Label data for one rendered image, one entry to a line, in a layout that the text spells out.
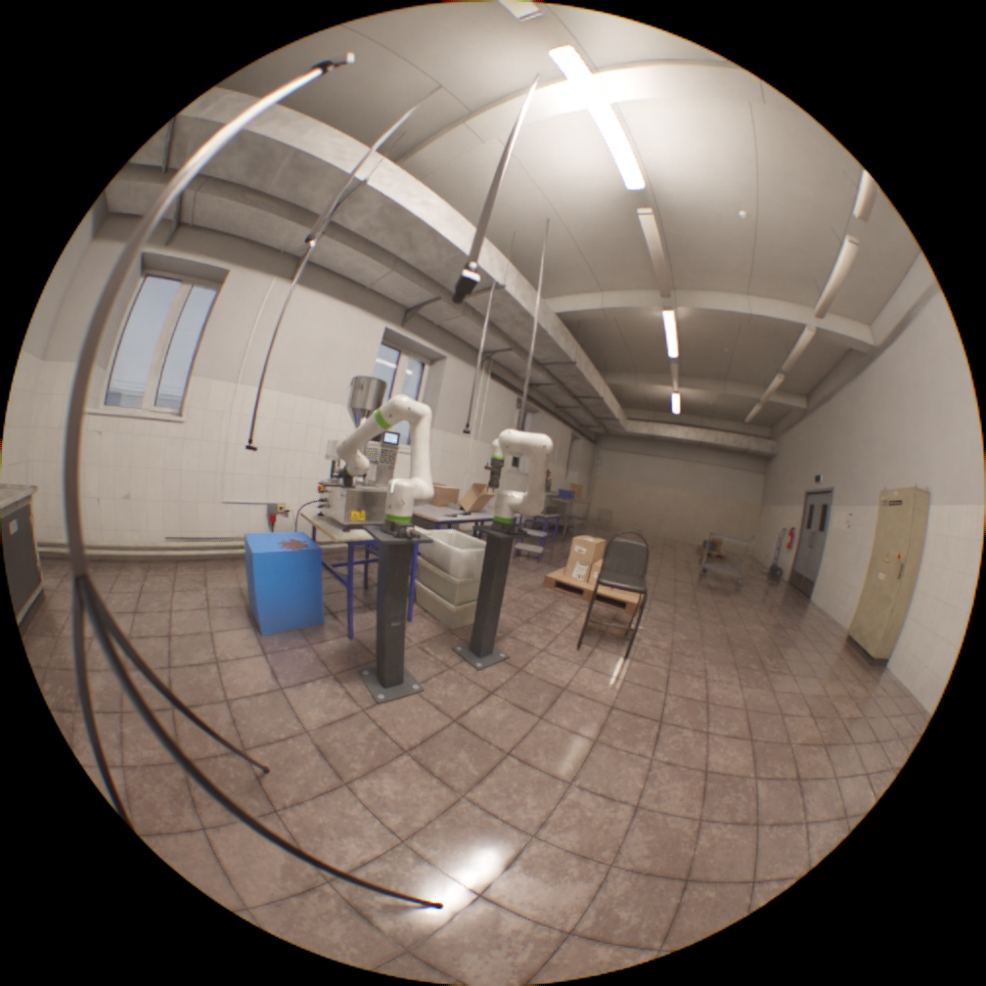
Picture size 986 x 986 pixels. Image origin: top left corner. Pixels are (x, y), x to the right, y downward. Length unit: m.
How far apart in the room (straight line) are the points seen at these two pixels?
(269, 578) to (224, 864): 1.63
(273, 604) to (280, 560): 0.31
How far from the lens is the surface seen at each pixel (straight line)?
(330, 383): 3.67
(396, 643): 1.60
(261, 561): 2.00
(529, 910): 1.29
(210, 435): 3.36
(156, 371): 3.92
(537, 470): 1.56
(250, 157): 3.25
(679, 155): 3.64
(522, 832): 1.37
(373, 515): 2.07
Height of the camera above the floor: 1.25
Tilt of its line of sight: 4 degrees down
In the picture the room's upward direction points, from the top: 9 degrees clockwise
